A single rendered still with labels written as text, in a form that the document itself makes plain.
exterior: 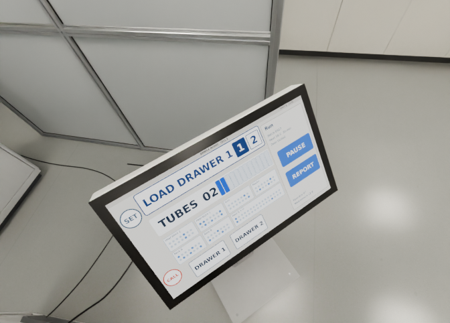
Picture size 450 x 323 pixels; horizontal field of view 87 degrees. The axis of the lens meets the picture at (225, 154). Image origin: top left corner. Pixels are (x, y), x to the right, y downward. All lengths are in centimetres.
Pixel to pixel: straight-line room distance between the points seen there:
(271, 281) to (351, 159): 106
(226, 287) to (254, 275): 18
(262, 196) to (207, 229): 15
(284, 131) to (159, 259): 40
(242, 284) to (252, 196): 103
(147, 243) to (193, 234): 10
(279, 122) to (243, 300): 118
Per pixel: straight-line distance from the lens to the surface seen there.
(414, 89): 273
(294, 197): 63
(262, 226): 61
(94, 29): 135
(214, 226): 56
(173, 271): 59
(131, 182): 49
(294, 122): 59
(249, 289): 155
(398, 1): 257
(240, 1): 102
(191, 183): 50
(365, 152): 208
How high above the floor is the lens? 159
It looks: 57 degrees down
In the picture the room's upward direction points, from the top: 9 degrees counter-clockwise
